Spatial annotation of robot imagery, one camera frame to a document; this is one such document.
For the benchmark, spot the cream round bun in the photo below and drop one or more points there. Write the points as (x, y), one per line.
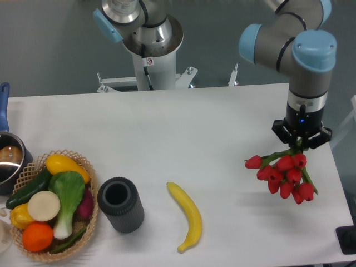
(43, 206)

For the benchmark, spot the purple sweet potato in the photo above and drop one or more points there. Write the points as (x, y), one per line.
(85, 208)

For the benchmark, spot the orange fruit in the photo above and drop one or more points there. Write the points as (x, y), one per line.
(37, 237)

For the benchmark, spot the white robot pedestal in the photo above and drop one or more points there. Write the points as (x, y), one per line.
(151, 73)

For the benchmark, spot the black device at edge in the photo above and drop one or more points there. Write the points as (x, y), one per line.
(346, 239)

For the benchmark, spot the green cucumber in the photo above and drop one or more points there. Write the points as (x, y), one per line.
(24, 194)

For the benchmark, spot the red tulip bouquet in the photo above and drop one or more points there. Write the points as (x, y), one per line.
(285, 173)

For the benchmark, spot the yellow bell pepper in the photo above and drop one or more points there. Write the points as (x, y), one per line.
(20, 216)

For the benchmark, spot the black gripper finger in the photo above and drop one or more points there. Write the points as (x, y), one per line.
(283, 132)
(316, 137)

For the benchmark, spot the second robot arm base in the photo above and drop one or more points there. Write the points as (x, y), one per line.
(145, 27)

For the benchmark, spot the dark grey ribbed vase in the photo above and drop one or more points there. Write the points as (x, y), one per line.
(118, 198)

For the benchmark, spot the blue handled saucepan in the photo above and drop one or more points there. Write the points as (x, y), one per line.
(14, 154)

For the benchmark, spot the woven wicker basket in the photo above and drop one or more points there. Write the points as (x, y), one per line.
(32, 170)

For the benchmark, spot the yellow banana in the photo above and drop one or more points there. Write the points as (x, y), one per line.
(192, 214)

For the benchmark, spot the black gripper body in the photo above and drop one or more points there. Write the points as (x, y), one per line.
(304, 115)

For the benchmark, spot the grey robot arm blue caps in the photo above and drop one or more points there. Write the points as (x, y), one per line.
(295, 46)

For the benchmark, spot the dark green bean pod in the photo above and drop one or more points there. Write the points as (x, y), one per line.
(68, 243)

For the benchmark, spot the green bok choy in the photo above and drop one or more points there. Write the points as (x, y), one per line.
(69, 187)

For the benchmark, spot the yellow squash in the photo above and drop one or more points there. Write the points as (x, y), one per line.
(57, 163)

